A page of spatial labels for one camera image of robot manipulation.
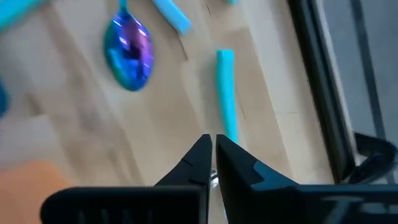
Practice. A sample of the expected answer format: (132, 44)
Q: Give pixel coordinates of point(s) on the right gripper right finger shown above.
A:
(242, 186)

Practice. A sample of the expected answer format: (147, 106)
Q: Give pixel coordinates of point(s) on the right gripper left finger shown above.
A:
(192, 174)

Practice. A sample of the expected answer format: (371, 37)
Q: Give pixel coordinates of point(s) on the orange translucent plastic bin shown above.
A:
(25, 193)

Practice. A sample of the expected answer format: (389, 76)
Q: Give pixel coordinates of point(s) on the iridescent rainbow spoon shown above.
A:
(129, 53)

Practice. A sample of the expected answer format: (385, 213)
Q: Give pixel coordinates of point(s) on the black aluminium table frame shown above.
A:
(323, 102)

